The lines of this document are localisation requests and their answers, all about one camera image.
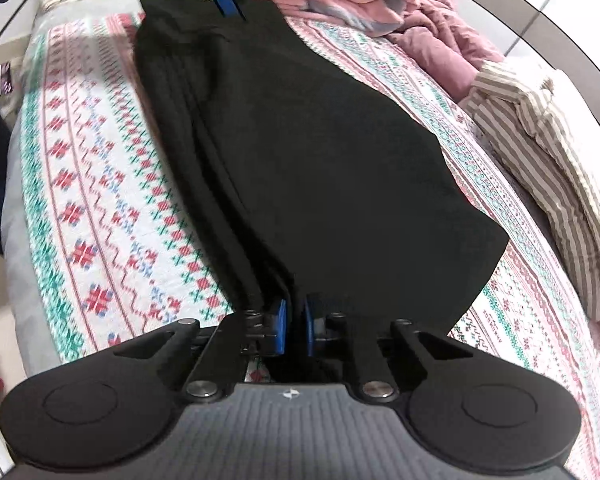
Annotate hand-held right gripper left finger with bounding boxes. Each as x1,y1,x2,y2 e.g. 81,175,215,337
115,300,288,402

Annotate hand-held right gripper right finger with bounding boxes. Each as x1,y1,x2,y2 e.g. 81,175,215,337
304,294,475,402

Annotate black pants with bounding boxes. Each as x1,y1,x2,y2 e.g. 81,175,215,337
132,0,510,378

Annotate patterned bed blanket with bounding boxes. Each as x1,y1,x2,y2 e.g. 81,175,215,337
0,5,600,480

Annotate striped white brown garment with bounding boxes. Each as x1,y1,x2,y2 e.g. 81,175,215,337
462,60,600,323

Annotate white wardrobe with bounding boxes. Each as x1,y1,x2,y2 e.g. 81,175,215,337
445,0,600,148

